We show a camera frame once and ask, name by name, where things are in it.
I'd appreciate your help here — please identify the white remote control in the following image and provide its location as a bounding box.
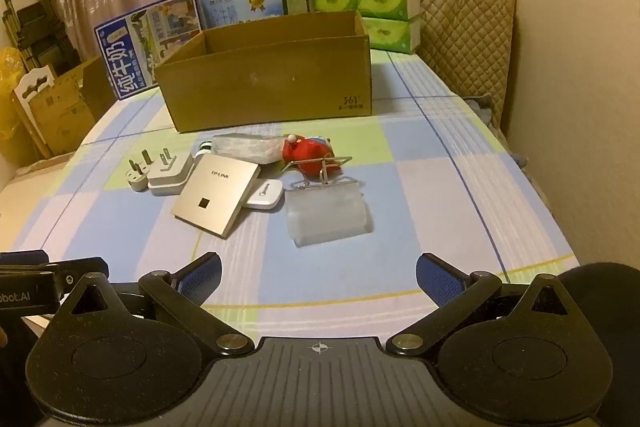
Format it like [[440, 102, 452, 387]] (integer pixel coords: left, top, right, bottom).
[[243, 179, 284, 211]]

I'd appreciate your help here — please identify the small white plug adapter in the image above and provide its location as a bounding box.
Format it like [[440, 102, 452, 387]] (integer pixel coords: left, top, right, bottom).
[[124, 150, 153, 194]]

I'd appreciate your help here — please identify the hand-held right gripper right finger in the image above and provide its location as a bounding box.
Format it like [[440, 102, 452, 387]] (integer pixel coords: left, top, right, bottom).
[[386, 253, 581, 356]]

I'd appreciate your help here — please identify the red toy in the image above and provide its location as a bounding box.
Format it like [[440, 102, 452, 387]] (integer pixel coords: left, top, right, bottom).
[[281, 134, 335, 182]]

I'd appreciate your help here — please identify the brown cardboard carton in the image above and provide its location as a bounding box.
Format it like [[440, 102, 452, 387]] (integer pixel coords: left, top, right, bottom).
[[27, 57, 118, 155]]

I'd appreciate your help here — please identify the clear plastic bag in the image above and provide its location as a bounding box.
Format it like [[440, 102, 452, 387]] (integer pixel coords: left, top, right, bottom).
[[212, 133, 283, 165]]

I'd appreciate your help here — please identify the checkered bed sheet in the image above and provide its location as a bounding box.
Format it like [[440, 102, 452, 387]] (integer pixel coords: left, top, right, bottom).
[[0, 49, 581, 343]]

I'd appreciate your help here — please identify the brown cardboard box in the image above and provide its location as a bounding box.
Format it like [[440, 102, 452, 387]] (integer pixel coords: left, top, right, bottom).
[[153, 10, 373, 132]]

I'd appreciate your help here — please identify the light blue milk carton box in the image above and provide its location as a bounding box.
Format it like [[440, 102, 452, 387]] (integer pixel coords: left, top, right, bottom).
[[197, 0, 311, 30]]

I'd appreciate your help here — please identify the white cardboard piece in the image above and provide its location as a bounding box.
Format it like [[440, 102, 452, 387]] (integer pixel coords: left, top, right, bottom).
[[12, 64, 57, 158]]

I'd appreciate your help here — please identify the yellow plastic bag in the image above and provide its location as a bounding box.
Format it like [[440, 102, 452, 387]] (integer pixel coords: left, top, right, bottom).
[[0, 47, 31, 168]]

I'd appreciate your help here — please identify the dark round object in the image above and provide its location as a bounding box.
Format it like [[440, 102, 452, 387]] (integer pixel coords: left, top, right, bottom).
[[555, 262, 640, 427]]

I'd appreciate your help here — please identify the white charger plug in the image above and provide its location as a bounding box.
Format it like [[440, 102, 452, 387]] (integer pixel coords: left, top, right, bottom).
[[148, 148, 194, 196]]

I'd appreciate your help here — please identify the dark blue milk carton box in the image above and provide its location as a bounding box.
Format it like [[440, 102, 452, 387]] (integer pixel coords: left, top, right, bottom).
[[94, 0, 203, 102]]

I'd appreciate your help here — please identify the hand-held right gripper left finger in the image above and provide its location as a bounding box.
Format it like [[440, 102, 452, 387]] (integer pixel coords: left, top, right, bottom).
[[59, 252, 256, 356]]

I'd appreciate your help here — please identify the metal wire rack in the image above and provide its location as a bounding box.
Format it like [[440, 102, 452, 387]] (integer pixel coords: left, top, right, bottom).
[[279, 154, 362, 190]]

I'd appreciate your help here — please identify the grey cloth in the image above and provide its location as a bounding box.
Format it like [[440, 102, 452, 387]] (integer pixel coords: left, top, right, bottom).
[[462, 92, 531, 168]]

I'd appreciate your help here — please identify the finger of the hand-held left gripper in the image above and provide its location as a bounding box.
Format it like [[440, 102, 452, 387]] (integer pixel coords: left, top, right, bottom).
[[0, 257, 111, 295], [0, 251, 51, 265]]

